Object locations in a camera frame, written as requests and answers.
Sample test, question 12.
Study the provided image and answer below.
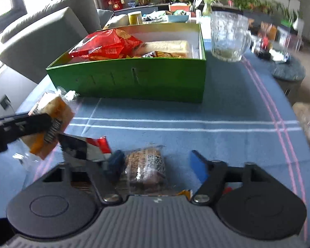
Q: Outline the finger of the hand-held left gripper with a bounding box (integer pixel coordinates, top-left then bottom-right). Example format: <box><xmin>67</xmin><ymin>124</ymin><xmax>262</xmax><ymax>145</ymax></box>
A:
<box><xmin>0</xmin><ymin>112</ymin><xmax>52</xmax><ymax>145</ymax></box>

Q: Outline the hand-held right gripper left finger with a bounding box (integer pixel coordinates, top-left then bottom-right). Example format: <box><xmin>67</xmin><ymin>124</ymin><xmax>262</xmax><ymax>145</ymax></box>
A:
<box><xmin>43</xmin><ymin>150</ymin><xmax>126</xmax><ymax>204</ymax></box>

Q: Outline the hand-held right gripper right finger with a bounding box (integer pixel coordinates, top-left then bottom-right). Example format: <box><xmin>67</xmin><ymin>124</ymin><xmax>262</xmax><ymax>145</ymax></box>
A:
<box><xmin>190</xmin><ymin>150</ymin><xmax>282</xmax><ymax>206</ymax></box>

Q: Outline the orange bread packet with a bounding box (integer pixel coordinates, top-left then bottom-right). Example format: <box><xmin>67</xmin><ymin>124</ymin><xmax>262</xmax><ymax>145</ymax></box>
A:
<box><xmin>21</xmin><ymin>90</ymin><xmax>75</xmax><ymax>161</ymax></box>

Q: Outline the brown cake packet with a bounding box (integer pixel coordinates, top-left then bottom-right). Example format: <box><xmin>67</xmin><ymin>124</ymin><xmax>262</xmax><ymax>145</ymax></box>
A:
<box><xmin>119</xmin><ymin>145</ymin><xmax>169</xmax><ymax>195</ymax></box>

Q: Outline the green cardboard box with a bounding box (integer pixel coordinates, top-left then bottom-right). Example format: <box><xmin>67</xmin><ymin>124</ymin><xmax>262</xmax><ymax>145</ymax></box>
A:
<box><xmin>46</xmin><ymin>22</ymin><xmax>207</xmax><ymax>104</ymax></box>

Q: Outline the large red snack bag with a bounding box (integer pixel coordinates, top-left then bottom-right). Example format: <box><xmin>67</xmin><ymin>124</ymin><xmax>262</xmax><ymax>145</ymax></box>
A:
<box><xmin>68</xmin><ymin>29</ymin><xmax>144</xmax><ymax>62</ymax></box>

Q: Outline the yellow lobster print snack bag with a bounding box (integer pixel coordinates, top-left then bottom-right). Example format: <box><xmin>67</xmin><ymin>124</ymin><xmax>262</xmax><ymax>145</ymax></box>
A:
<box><xmin>143</xmin><ymin>51</ymin><xmax>188</xmax><ymax>58</ymax></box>

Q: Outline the red black white snack packet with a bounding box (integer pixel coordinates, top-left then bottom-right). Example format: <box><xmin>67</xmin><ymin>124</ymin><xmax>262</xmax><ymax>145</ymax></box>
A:
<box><xmin>58</xmin><ymin>134</ymin><xmax>113</xmax><ymax>162</ymax></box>

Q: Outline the blue striped tablecloth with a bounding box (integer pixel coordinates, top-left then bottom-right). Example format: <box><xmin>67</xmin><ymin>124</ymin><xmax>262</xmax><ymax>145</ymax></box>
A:
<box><xmin>0</xmin><ymin>45</ymin><xmax>309</xmax><ymax>241</ymax></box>

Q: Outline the grey sofa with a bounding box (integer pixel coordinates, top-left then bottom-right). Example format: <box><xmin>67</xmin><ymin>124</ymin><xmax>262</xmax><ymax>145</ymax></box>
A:
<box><xmin>0</xmin><ymin>0</ymin><xmax>114</xmax><ymax>85</ymax></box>

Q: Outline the clear plastic bag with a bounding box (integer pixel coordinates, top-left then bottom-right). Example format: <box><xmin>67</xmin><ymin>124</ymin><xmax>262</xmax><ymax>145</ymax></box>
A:
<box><xmin>292</xmin><ymin>100</ymin><xmax>310</xmax><ymax>159</ymax></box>

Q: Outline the white bread packet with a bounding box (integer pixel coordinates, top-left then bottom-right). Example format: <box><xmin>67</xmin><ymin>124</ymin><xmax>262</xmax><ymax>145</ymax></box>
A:
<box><xmin>141</xmin><ymin>39</ymin><xmax>190</xmax><ymax>55</ymax></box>

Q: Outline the round grey side table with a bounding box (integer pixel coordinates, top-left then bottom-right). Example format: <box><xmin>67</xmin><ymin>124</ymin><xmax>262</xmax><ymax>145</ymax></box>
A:
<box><xmin>269</xmin><ymin>54</ymin><xmax>307</xmax><ymax>94</ymax></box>

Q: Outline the clear glass mug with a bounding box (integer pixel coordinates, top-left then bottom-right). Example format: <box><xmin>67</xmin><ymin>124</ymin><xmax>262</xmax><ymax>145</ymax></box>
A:
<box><xmin>210</xmin><ymin>11</ymin><xmax>253</xmax><ymax>63</ymax></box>

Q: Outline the yellow cup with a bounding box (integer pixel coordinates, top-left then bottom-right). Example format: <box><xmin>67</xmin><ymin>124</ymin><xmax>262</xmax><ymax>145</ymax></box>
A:
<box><xmin>127</xmin><ymin>11</ymin><xmax>143</xmax><ymax>26</ymax></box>

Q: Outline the wall socket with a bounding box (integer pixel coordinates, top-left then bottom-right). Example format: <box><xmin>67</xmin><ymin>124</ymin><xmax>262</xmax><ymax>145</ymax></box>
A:
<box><xmin>0</xmin><ymin>94</ymin><xmax>11</xmax><ymax>109</ymax></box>

